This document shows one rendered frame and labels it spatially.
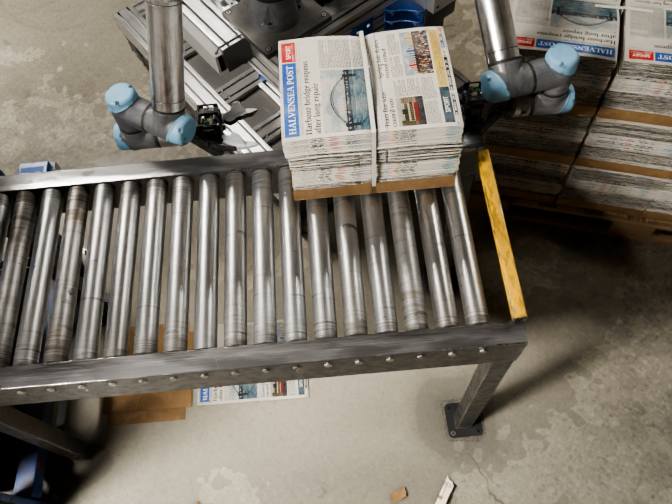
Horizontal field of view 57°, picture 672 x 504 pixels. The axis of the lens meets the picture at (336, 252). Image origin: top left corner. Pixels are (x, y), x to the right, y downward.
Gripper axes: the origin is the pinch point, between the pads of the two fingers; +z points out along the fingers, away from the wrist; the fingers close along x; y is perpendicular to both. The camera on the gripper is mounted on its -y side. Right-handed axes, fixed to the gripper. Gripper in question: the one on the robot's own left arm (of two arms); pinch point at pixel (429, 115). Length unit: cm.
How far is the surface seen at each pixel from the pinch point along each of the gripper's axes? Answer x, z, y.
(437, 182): 23.5, 1.8, 4.7
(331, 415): 55, 34, -78
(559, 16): -25.5, -38.0, 4.5
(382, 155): 23.1, 14.6, 16.6
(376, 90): 12.2, 14.8, 24.7
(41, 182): 11, 97, 2
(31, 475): 68, 124, -65
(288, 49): -1.8, 32.8, 24.9
